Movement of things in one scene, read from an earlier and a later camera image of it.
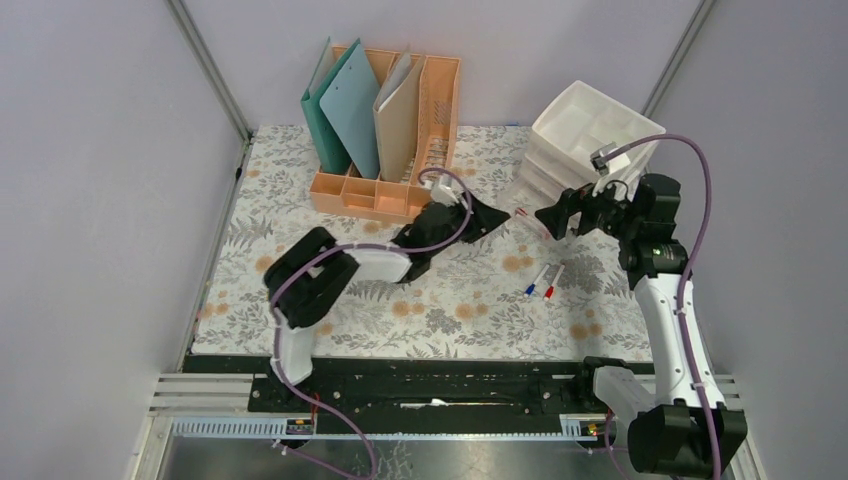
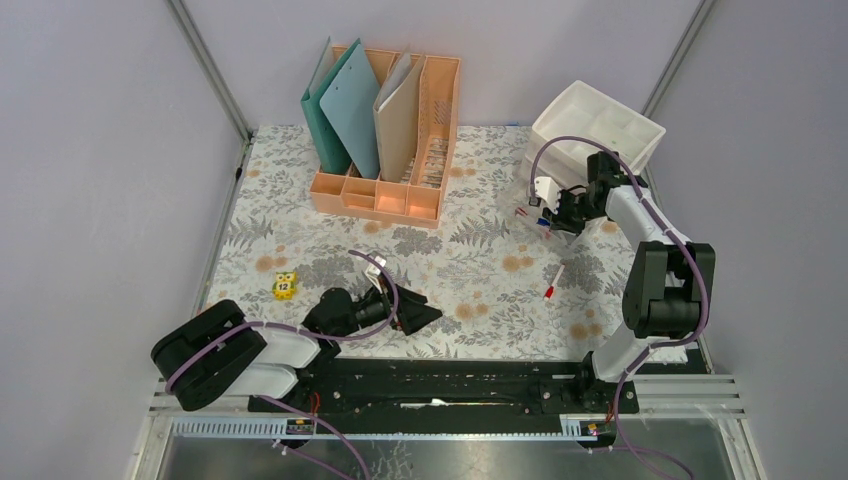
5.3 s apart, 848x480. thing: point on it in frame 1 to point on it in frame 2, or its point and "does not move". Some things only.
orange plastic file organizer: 399,202 does not move
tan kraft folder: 397,119 does not move
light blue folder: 352,103 does not move
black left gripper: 482,219 to 413,311
